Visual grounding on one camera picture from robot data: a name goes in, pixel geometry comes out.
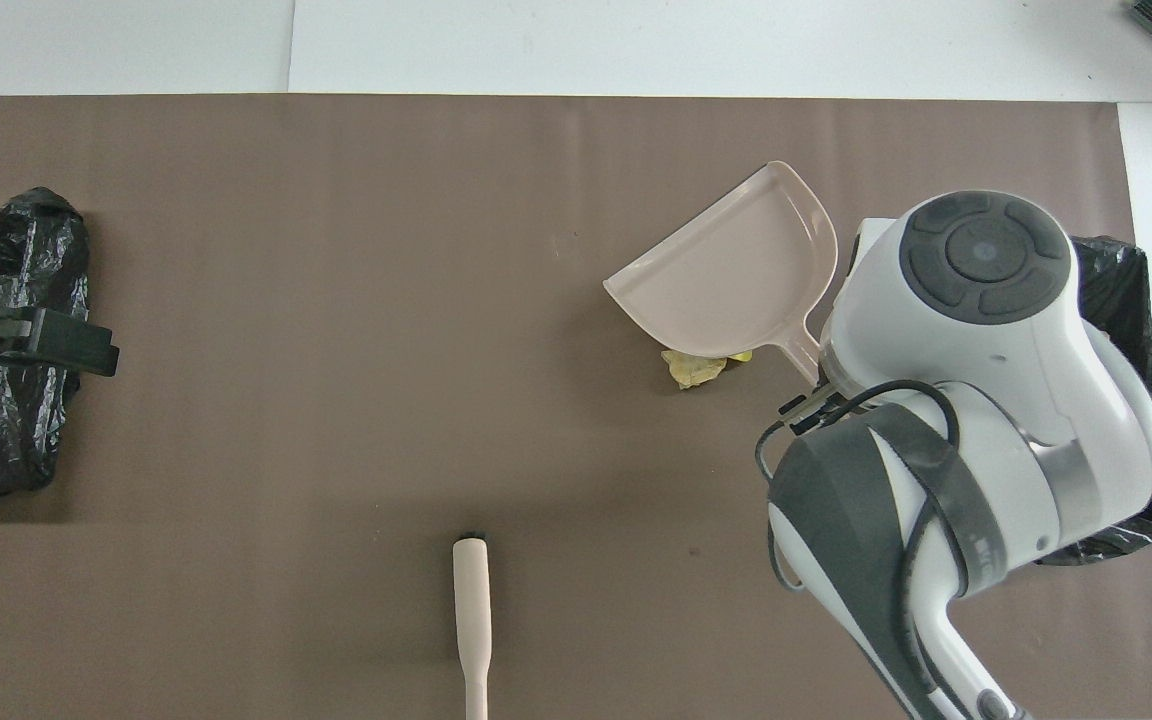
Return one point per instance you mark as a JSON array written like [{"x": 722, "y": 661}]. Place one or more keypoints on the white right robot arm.
[{"x": 986, "y": 330}]

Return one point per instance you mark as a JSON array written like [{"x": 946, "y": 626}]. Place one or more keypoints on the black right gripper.
[{"x": 808, "y": 408}]

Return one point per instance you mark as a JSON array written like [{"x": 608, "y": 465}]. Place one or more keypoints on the black bag lined bin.
[
  {"x": 1121, "y": 290},
  {"x": 16, "y": 440}
]

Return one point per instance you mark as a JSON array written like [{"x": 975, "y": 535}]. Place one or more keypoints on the beige cracker piece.
[{"x": 693, "y": 372}]

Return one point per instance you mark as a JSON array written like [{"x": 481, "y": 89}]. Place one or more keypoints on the pink plastic dustpan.
[{"x": 726, "y": 290}]

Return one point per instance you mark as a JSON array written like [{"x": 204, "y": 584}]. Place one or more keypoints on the brown paper table mat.
[{"x": 336, "y": 400}]

